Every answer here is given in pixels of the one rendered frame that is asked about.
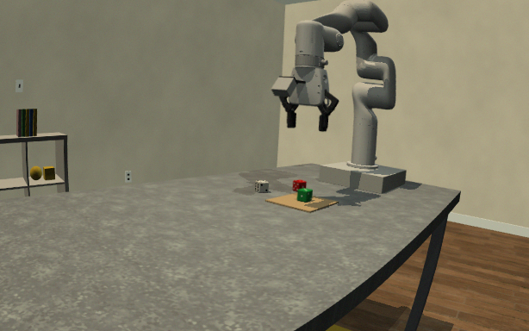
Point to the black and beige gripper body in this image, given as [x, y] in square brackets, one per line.
[310, 93]

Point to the red die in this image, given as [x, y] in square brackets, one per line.
[299, 184]

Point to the white die with black pips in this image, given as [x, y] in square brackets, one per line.
[261, 186]

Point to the green die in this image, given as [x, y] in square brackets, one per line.
[304, 195]

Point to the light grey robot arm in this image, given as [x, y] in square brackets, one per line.
[326, 31]

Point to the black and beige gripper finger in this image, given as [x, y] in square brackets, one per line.
[290, 109]
[326, 111]

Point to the tan flat mat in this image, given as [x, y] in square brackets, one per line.
[311, 206]

